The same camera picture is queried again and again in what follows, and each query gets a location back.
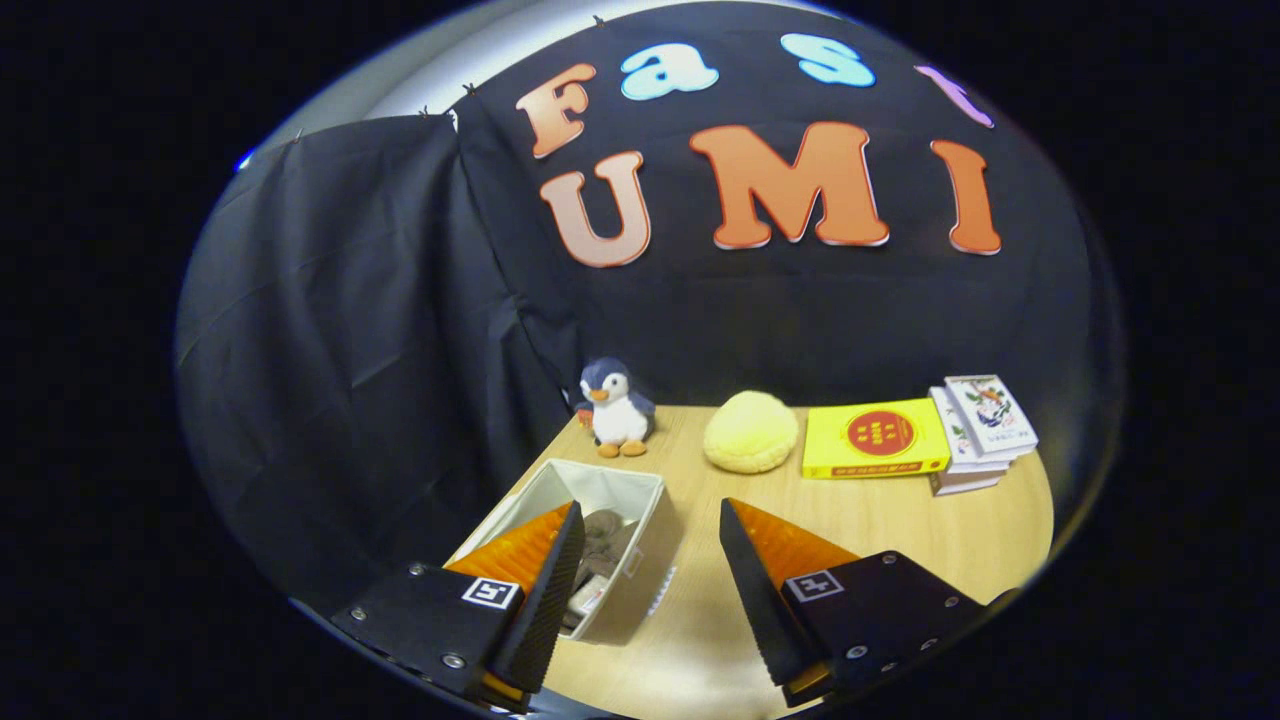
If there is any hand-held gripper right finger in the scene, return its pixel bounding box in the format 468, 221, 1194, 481
718, 497, 1002, 710

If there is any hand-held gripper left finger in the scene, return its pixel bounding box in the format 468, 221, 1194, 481
330, 500, 588, 714

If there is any beige fabric storage box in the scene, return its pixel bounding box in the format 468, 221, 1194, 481
445, 458, 682, 645

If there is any yellow round plush cushion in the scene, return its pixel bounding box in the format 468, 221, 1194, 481
702, 389, 801, 476

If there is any yellow book with red circle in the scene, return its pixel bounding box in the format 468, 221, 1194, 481
801, 398, 953, 481

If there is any penguin plush toy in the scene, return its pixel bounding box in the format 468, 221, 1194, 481
575, 357, 658, 460

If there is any dark-spined book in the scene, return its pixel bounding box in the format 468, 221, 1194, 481
927, 466, 1007, 498

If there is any illustrated white book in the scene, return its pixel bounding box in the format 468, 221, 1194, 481
944, 374, 1040, 459

